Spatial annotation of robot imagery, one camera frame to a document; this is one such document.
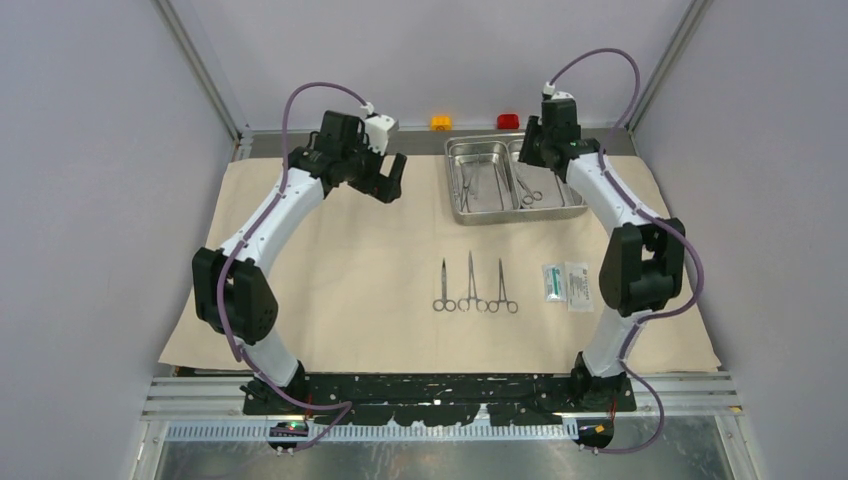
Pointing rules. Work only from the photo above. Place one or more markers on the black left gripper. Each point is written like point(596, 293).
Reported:
point(379, 186)

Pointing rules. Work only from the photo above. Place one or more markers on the straight steel scissors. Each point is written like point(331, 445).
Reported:
point(443, 303)

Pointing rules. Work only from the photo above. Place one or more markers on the curved steel scissors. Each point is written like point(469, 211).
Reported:
point(529, 196)

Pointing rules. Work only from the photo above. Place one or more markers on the red block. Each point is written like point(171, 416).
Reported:
point(508, 121)

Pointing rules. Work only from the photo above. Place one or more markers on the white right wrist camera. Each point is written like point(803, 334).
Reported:
point(550, 92)

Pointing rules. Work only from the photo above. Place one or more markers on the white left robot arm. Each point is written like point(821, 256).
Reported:
point(232, 293)

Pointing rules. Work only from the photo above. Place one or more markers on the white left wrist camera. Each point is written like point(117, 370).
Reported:
point(378, 129)

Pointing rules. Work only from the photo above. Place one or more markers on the long steel needle holder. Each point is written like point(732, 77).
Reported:
point(471, 299)

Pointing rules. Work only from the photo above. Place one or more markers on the green white sterile packet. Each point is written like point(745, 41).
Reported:
point(554, 284)

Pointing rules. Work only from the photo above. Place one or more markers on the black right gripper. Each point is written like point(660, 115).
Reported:
point(527, 154)

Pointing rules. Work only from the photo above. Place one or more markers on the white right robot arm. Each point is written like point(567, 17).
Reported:
point(642, 268)

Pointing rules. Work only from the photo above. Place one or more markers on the yellow block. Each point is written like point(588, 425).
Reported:
point(441, 123)

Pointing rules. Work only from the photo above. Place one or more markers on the steel forceps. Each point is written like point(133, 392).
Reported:
point(469, 183)

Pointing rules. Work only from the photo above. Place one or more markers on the steel hemostat clamp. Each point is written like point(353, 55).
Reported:
point(502, 302)

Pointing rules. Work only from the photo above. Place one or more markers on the cream cloth wrap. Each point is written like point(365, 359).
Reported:
point(356, 281)

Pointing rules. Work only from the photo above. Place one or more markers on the steel mesh instrument tray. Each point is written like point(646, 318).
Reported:
point(499, 200)

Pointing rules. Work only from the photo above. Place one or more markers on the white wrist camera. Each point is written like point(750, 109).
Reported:
point(550, 92)
point(378, 129)

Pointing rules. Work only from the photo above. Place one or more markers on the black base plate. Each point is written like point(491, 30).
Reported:
point(435, 399)

